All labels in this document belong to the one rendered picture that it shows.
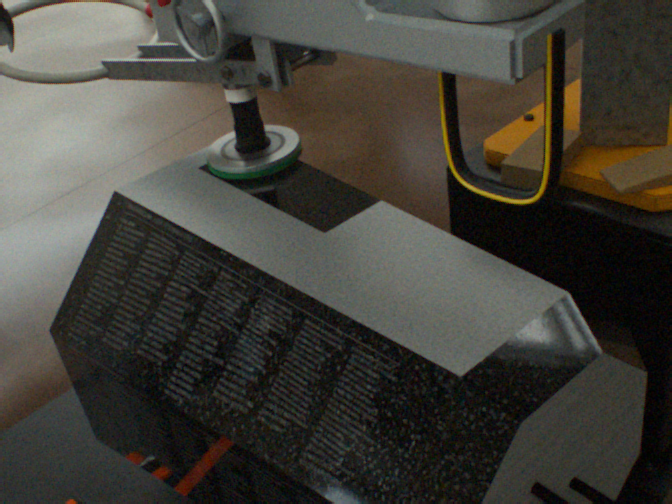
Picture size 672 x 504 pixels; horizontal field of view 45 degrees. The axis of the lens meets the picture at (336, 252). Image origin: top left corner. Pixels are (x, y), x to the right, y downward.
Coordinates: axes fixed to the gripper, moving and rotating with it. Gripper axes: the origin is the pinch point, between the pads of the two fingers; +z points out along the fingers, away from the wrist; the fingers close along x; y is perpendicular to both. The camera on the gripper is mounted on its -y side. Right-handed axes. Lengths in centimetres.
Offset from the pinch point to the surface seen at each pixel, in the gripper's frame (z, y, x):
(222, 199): 0, 52, 82
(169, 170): 4, 40, 64
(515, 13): -55, 68, 137
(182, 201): 1, 53, 73
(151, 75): -12, 26, 57
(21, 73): -7.7, 24.4, 21.6
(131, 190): 4, 49, 59
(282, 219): -4, 60, 98
